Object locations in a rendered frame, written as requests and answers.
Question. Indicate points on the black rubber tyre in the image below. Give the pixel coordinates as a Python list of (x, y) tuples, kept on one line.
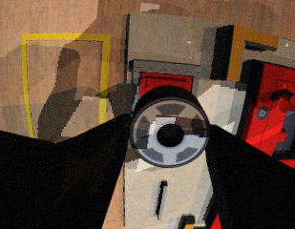
[(169, 104)]

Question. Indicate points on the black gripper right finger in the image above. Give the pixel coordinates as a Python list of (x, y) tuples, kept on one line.
[(252, 189)]

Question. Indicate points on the yellow rectangular outline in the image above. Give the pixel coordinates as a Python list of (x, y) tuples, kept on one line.
[(104, 38)]

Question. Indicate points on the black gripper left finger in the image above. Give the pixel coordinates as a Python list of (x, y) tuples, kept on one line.
[(75, 178)]

